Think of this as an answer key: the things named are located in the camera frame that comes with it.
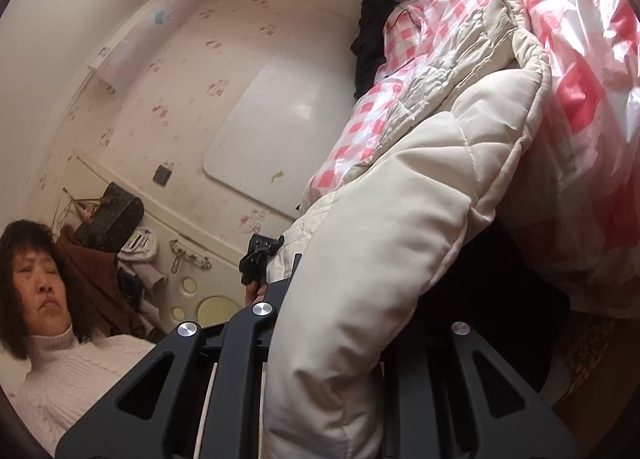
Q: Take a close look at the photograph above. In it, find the white bag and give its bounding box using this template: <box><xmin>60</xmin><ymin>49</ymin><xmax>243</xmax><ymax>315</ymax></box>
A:
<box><xmin>116</xmin><ymin>228</ymin><xmax>160</xmax><ymax>262</ymax></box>

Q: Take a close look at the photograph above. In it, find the person's white sweater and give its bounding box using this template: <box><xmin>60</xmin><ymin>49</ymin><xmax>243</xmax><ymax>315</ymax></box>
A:
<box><xmin>10</xmin><ymin>324</ymin><xmax>156</xmax><ymax>457</ymax></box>

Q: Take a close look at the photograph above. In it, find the red checked plastic sheet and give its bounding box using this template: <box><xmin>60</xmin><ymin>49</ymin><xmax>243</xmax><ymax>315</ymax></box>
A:
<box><xmin>300</xmin><ymin>0</ymin><xmax>640</xmax><ymax>320</ymax></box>

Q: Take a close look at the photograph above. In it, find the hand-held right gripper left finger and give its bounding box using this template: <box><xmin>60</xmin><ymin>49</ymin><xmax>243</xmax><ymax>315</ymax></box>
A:
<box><xmin>55</xmin><ymin>253</ymin><xmax>303</xmax><ymax>459</ymax></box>

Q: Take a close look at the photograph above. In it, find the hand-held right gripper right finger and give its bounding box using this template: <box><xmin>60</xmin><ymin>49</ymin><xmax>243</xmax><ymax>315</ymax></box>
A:
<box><xmin>382</xmin><ymin>320</ymin><xmax>586</xmax><ymax>459</ymax></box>

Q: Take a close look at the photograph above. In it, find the black jacket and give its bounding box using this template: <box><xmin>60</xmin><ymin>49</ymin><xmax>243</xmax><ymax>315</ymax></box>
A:
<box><xmin>350</xmin><ymin>0</ymin><xmax>398</xmax><ymax>100</ymax></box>

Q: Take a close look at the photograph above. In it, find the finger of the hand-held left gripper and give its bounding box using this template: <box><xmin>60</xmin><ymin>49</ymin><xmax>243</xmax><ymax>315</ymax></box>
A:
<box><xmin>239</xmin><ymin>234</ymin><xmax>285</xmax><ymax>286</ymax></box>

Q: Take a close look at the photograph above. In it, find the white air conditioner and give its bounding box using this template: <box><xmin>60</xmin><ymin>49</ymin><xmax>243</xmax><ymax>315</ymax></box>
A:
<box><xmin>87</xmin><ymin>0</ymin><xmax>206</xmax><ymax>96</ymax></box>

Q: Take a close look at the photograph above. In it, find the brown patterned handbag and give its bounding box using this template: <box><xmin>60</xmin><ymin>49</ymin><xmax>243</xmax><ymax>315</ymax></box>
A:
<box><xmin>74</xmin><ymin>182</ymin><xmax>146</xmax><ymax>251</ymax></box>

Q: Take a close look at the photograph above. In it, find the metal door latch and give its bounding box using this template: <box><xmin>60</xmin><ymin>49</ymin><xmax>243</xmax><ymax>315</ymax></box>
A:
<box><xmin>169</xmin><ymin>239</ymin><xmax>212</xmax><ymax>274</ymax></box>

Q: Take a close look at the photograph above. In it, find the brown coat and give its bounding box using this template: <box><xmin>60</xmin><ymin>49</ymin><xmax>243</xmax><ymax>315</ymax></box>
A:
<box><xmin>54</xmin><ymin>224</ymin><xmax>151</xmax><ymax>337</ymax></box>

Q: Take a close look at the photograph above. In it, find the beige quilted jacket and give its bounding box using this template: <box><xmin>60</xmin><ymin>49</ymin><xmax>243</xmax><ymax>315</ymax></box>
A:
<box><xmin>262</xmin><ymin>0</ymin><xmax>553</xmax><ymax>459</ymax></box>

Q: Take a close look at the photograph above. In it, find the person's head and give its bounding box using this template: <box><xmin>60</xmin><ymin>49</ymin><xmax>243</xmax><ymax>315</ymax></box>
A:
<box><xmin>0</xmin><ymin>219</ymin><xmax>96</xmax><ymax>360</ymax></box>

